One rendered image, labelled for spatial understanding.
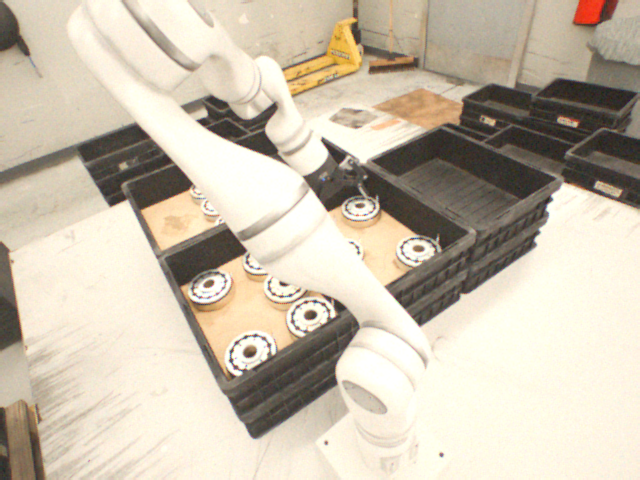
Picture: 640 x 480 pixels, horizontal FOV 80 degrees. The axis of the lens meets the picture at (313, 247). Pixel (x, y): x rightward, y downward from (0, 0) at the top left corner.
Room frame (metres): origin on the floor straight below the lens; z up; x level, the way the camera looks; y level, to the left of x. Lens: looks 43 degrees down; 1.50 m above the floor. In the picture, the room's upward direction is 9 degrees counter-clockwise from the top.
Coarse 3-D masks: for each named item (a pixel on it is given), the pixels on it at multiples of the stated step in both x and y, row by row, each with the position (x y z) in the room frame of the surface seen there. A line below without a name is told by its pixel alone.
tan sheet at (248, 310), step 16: (240, 272) 0.67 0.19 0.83; (240, 288) 0.61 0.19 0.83; (256, 288) 0.60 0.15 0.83; (192, 304) 0.59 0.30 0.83; (240, 304) 0.56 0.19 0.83; (256, 304) 0.56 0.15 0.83; (208, 320) 0.53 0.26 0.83; (224, 320) 0.53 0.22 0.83; (240, 320) 0.52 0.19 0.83; (256, 320) 0.51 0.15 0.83; (272, 320) 0.50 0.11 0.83; (208, 336) 0.49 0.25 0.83; (224, 336) 0.48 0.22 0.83; (272, 336) 0.46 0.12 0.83; (288, 336) 0.46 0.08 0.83; (224, 352) 0.44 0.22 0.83; (224, 368) 0.41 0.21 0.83
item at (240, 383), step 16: (160, 256) 0.66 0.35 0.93; (176, 288) 0.55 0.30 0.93; (192, 320) 0.46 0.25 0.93; (336, 320) 0.41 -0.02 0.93; (352, 320) 0.42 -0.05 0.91; (304, 336) 0.38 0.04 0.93; (320, 336) 0.38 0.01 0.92; (208, 352) 0.39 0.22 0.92; (288, 352) 0.36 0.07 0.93; (256, 368) 0.34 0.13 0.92; (272, 368) 0.34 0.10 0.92; (224, 384) 0.32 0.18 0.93; (240, 384) 0.31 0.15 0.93
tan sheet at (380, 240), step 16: (336, 208) 0.86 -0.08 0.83; (336, 224) 0.79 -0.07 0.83; (384, 224) 0.76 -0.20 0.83; (400, 224) 0.75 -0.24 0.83; (368, 240) 0.71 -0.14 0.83; (384, 240) 0.70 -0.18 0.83; (400, 240) 0.69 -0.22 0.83; (368, 256) 0.65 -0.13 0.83; (384, 256) 0.64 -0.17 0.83; (384, 272) 0.59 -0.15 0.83; (400, 272) 0.58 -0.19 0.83
